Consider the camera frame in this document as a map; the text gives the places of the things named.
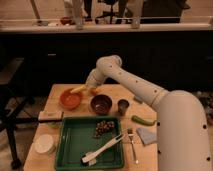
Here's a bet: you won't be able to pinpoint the blue sponge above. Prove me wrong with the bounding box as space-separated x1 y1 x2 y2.
133 96 143 104

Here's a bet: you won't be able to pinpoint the orange red bowl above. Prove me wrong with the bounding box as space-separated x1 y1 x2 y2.
59 89 83 110

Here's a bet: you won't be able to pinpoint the silver fork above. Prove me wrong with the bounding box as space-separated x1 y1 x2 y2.
127 128 139 164

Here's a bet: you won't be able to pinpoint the knife with light handle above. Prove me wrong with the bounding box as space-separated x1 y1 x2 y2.
38 111 63 123

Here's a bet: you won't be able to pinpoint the bunch of dark grapes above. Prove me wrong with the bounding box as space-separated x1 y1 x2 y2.
94 120 115 138

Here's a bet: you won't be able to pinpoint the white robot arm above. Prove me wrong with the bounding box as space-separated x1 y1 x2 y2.
86 55 212 171

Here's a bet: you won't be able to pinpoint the orange fruit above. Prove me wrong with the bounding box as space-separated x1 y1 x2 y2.
90 88 99 96

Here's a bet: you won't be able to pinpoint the green item beside tray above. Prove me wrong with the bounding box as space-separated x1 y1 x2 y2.
47 122 61 129

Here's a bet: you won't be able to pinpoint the black chair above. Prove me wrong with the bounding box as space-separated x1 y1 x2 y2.
0 57 41 170

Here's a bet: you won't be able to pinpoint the yellow banana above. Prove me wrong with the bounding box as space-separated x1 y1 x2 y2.
70 85 86 94

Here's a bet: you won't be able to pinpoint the green pepper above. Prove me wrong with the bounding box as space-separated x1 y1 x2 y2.
131 115 156 126

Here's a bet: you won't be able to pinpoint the green plastic tray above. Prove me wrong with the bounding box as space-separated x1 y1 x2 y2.
55 116 124 171

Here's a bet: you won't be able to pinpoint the dark maroon bowl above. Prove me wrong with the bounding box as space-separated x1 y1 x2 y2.
90 94 112 115

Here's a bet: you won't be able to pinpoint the grey folded cloth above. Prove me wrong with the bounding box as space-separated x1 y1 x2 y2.
136 128 157 145

